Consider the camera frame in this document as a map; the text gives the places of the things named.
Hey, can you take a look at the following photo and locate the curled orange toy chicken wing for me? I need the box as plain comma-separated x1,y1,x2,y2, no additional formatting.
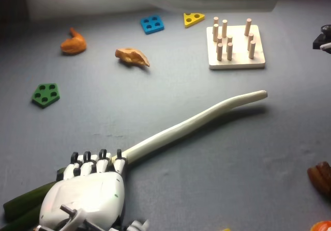
60,27,87,56

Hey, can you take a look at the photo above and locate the grey table cloth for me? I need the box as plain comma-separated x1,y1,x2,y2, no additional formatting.
0,0,331,231

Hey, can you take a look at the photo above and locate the orange toy fruit slice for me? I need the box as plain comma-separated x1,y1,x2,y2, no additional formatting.
310,220,331,231

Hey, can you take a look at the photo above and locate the flat orange toy chicken wing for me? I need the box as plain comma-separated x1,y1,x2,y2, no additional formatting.
115,47,151,68

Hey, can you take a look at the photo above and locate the green pentagon block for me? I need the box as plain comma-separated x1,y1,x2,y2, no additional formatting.
31,82,61,109

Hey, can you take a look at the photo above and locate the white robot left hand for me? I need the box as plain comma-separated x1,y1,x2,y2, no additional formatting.
38,148,151,231

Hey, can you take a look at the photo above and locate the brown ridged toy food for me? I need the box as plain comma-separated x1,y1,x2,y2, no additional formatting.
307,161,331,198

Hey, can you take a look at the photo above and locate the wooden peg board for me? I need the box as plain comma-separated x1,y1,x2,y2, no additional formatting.
206,17,266,70

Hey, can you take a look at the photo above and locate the long white leek stalk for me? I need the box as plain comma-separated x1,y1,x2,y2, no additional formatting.
0,90,268,231

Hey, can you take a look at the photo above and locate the yellow triangle block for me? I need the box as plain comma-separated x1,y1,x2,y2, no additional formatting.
183,12,205,29

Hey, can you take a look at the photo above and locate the blue square four-hole block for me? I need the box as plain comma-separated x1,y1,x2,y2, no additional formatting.
140,15,165,35

